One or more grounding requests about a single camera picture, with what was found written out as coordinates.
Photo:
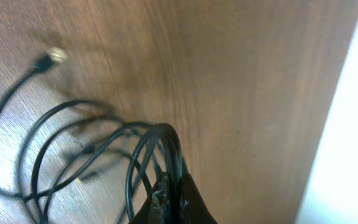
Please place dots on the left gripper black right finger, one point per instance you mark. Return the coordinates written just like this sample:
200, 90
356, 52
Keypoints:
193, 210

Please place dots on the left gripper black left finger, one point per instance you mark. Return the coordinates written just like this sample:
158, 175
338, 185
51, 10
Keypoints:
156, 209

